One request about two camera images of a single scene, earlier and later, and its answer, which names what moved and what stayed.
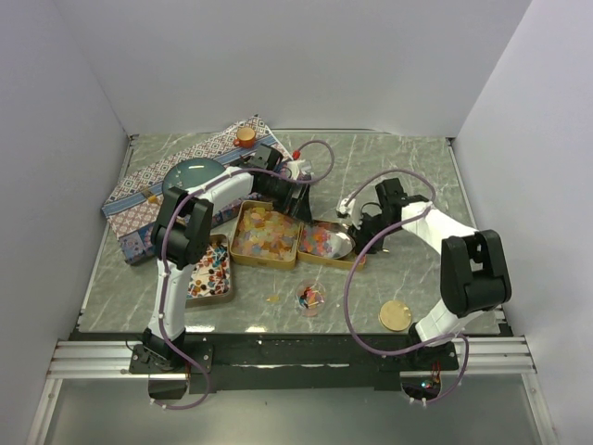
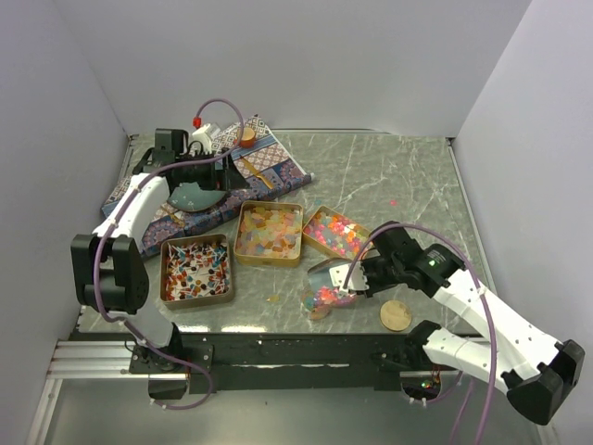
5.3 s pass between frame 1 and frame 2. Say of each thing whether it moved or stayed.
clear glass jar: moved
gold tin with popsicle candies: stayed
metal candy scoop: moved
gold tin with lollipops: stayed
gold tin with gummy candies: moved
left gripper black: moved
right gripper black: moved
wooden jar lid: stayed
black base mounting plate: stayed
